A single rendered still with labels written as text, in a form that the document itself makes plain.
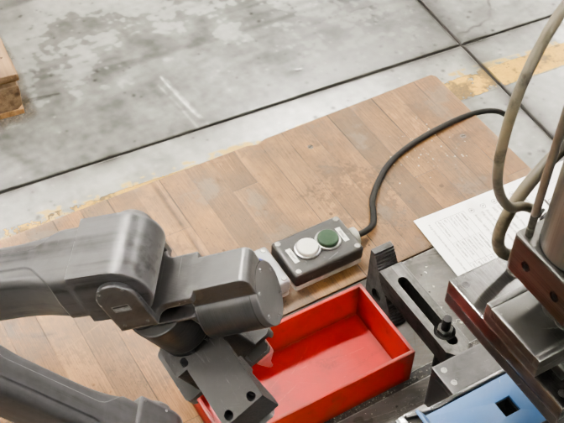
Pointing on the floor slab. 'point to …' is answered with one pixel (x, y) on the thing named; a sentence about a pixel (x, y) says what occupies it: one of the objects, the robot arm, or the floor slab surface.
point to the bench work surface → (277, 218)
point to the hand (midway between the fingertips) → (253, 369)
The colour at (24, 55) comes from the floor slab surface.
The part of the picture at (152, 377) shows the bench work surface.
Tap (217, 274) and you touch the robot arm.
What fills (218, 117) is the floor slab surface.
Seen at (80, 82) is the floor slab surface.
